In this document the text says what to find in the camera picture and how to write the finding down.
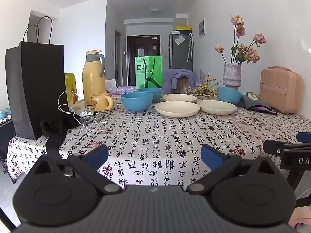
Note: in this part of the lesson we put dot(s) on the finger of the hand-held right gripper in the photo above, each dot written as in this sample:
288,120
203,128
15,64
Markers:
304,137
274,146

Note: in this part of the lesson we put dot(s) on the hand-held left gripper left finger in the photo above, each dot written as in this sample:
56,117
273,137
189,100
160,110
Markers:
97,155

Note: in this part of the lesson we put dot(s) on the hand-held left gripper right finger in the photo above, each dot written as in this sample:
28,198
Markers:
211,157

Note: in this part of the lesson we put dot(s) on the cream plate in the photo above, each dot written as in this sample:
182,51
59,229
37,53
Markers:
217,107
177,108
179,98

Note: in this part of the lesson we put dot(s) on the blue bowl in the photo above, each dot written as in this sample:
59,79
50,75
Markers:
156,94
228,95
136,103

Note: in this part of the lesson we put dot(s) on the white crumpled paper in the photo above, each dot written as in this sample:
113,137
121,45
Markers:
84,114

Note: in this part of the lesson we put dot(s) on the grey pouch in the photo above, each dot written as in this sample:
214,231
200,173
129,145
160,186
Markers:
250,103

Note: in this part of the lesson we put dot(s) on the black cloth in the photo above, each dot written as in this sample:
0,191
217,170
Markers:
52,128

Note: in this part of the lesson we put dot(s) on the pink hard case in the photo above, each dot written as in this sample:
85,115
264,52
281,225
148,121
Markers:
280,89

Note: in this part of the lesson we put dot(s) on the crumpled clear plastic bag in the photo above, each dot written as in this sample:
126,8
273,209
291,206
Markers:
77,105

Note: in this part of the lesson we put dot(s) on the yellow mug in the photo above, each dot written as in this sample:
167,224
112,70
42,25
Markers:
99,102

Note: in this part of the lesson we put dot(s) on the printed tablecloth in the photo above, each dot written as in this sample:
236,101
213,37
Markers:
158,138

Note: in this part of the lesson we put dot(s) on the purple wipes pack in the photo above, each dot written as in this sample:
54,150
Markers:
126,89
111,91

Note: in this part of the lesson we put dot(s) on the yellow flower branch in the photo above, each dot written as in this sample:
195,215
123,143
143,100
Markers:
204,89

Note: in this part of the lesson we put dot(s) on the yellow thermos jug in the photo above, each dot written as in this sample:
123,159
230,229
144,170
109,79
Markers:
93,82

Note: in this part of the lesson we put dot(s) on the yellow-green carton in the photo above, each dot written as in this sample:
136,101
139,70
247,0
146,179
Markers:
70,87

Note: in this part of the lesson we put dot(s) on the wooden chair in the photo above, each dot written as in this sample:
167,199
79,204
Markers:
182,85

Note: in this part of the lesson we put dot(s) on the pale textured vase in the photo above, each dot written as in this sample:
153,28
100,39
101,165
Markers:
232,77

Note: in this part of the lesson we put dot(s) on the dried pale grass sprig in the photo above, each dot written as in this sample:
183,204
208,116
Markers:
202,74

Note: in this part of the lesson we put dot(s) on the purple jacket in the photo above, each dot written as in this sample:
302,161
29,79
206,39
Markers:
170,77

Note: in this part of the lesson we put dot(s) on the black side table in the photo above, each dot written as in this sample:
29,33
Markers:
6,136

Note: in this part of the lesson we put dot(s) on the black paper bag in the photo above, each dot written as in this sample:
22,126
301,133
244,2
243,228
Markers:
36,82

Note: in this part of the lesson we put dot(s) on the dried pink roses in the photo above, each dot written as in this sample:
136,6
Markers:
244,52

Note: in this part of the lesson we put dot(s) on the green paper bag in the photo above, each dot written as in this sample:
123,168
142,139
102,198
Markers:
155,72

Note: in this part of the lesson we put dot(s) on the grey refrigerator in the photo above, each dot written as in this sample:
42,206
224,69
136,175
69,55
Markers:
179,53

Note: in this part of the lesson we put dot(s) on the folded umbrella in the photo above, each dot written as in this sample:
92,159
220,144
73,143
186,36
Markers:
190,48

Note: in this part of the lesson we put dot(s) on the dark wooden door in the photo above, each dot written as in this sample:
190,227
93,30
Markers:
145,46

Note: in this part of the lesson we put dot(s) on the paper note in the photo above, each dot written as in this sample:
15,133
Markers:
179,40

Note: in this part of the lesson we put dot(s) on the yellow box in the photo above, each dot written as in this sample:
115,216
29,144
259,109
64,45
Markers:
183,28

